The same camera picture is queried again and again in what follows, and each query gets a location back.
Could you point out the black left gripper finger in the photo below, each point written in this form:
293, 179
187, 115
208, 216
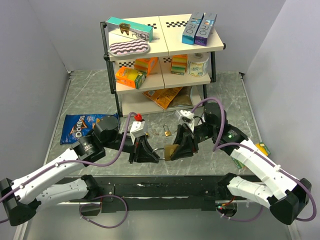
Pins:
145, 151
147, 159

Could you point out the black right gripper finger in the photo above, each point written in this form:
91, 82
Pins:
187, 148
183, 139

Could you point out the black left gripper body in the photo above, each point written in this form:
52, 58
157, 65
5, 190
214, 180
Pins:
135, 149

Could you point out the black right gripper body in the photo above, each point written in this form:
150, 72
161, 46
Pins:
202, 132

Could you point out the large brass padlock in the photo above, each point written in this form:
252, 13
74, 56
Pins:
168, 151

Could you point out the small brass padlock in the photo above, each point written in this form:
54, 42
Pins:
167, 131

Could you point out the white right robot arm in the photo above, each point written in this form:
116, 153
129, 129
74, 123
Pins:
283, 194

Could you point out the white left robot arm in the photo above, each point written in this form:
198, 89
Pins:
22, 198

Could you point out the brown seed bag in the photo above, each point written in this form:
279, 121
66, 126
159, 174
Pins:
183, 98

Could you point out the orange snack packet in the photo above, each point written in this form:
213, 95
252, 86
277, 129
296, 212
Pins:
162, 97

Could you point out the orange sponge pack on table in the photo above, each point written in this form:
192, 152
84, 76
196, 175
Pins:
261, 146

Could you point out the orange sponge box front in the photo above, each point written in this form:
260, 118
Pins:
130, 77

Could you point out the orange sponge box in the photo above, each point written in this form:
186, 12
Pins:
145, 65
130, 77

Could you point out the blue Doritos chip bag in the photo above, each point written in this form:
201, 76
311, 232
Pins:
79, 125

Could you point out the beige three-tier shelf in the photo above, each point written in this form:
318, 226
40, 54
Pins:
167, 34

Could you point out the toilet paper roll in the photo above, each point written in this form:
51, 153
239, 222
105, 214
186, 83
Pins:
197, 64

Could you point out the colourful sponge stack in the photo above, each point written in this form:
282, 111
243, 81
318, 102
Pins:
179, 64

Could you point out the orange sponge box rear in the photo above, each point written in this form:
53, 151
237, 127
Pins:
145, 65

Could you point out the blue toothpaste box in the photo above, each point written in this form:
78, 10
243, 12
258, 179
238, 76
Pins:
189, 33

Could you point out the purple toothpaste box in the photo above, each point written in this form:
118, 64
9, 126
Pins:
205, 28

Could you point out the teal toothpaste box lying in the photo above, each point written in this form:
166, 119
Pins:
129, 29

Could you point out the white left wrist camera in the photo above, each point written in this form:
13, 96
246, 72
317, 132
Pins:
138, 128

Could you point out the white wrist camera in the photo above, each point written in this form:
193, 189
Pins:
186, 117
138, 128

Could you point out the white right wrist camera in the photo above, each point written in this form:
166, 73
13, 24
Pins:
186, 117

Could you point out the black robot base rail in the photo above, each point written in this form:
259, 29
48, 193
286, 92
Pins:
162, 192

